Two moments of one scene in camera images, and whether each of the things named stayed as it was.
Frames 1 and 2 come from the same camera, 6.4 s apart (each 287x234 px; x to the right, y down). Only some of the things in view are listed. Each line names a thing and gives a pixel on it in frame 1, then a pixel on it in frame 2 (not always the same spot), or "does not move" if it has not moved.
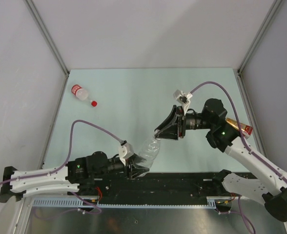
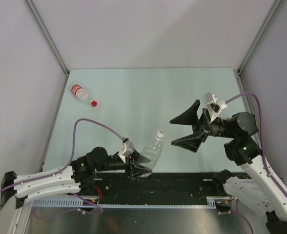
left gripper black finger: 137,170 does not move
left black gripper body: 128,171 does not move
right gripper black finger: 169,129 to 189,116
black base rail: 151,185 does not move
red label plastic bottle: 82,94 does not move
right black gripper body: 181,122 to 204,120
